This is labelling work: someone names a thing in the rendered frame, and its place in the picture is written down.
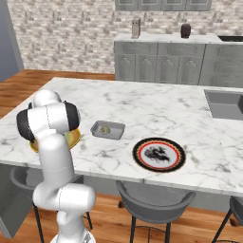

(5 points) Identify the grey sink basin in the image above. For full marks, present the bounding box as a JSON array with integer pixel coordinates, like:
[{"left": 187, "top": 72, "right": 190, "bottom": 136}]
[{"left": 203, "top": 89, "right": 243, "bottom": 122}]

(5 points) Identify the black red patterned plate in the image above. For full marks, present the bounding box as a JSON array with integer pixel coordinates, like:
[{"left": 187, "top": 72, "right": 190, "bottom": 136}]
[{"left": 132, "top": 137, "right": 187, "bottom": 173}]

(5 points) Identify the yellow bowl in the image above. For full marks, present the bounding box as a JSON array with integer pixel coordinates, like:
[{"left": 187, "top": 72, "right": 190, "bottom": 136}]
[{"left": 29, "top": 127, "right": 82, "bottom": 154}]

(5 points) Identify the grey brown knife block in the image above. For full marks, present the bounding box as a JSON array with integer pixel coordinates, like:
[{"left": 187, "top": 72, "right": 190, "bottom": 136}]
[{"left": 131, "top": 17, "right": 141, "bottom": 40}]

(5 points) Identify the grey bar stool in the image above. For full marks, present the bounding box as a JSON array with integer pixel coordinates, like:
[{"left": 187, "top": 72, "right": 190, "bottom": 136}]
[
  {"left": 211, "top": 195, "right": 243, "bottom": 243},
  {"left": 9, "top": 166, "right": 94, "bottom": 243},
  {"left": 115, "top": 179, "right": 196, "bottom": 243}
]

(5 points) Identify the black hob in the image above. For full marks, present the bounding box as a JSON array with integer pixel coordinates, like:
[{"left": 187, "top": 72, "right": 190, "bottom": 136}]
[{"left": 217, "top": 35, "right": 243, "bottom": 43}]

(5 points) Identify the grey tupperware container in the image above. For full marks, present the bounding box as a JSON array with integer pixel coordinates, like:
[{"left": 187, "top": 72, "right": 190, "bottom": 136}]
[{"left": 89, "top": 120, "right": 126, "bottom": 140}]

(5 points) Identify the grey wall cupboard run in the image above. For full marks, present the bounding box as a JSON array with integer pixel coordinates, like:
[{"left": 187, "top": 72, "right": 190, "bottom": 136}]
[{"left": 114, "top": 0, "right": 213, "bottom": 12}]

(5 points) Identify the grey base cupboard run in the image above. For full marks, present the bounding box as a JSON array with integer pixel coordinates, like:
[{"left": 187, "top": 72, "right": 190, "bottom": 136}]
[{"left": 113, "top": 32, "right": 243, "bottom": 89}]

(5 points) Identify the dark brown jar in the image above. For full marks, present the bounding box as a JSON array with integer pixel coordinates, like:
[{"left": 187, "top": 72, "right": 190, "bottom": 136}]
[{"left": 180, "top": 23, "right": 192, "bottom": 39}]

